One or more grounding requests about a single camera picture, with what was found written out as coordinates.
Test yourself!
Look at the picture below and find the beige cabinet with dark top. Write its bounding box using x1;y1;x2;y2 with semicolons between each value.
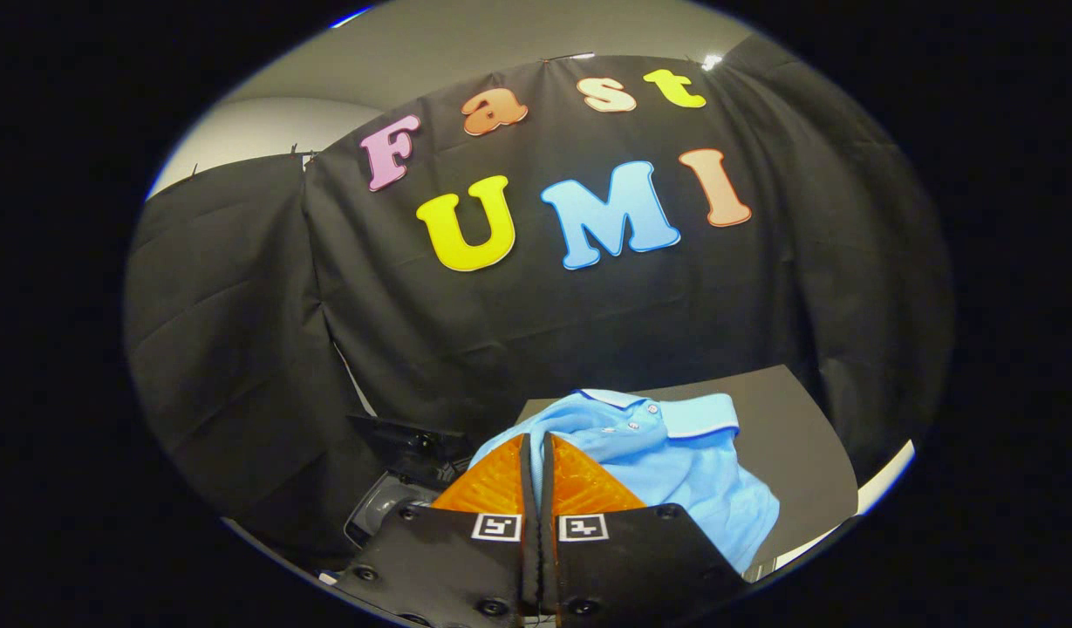
514;365;859;577

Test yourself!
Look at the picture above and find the dark washing machine lid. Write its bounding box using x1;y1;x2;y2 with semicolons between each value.
345;413;474;489

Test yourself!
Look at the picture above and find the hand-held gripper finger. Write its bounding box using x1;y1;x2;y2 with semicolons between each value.
540;433;750;628
331;433;541;628

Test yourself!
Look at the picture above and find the black backdrop cloth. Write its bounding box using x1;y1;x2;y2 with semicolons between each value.
124;35;955;568

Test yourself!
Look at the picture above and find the light blue polo shirt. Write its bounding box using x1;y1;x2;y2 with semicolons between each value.
468;389;781;574

